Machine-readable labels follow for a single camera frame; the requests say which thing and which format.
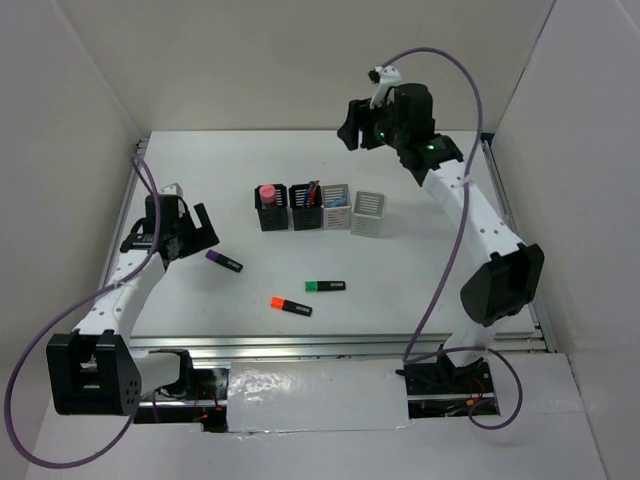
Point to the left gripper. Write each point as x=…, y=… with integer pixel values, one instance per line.
x=202, y=237

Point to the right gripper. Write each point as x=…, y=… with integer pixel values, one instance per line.
x=360, y=114

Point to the purple highlighter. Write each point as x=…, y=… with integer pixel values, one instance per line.
x=224, y=261

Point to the pink capped pen tube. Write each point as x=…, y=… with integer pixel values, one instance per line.
x=268, y=196

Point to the blue ballpoint pen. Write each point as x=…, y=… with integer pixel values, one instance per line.
x=307, y=196

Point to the blue eraser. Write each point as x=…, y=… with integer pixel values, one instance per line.
x=336, y=203

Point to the green highlighter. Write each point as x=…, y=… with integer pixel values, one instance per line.
x=324, y=286

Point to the orange eraser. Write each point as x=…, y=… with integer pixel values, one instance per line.
x=337, y=216

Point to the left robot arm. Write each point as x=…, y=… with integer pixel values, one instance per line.
x=92, y=370

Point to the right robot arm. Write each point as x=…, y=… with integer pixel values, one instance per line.
x=506, y=269

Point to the black container far left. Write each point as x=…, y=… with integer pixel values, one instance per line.
x=273, y=219

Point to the black container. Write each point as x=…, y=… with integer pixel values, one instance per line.
x=273, y=219
x=305, y=218

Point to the white container far right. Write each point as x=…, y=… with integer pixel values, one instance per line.
x=367, y=214

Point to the white container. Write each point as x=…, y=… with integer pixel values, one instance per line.
x=367, y=214
x=329, y=193

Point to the orange highlighter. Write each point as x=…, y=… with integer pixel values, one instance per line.
x=290, y=306

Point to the white front cover plate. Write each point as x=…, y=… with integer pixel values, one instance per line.
x=316, y=396

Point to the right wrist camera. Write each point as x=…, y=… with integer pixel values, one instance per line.
x=384, y=78

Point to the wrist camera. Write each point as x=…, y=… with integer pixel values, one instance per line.
x=384, y=78
x=173, y=190

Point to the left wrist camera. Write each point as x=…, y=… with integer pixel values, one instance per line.
x=173, y=190

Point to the aluminium front rail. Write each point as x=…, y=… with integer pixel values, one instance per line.
x=210, y=350

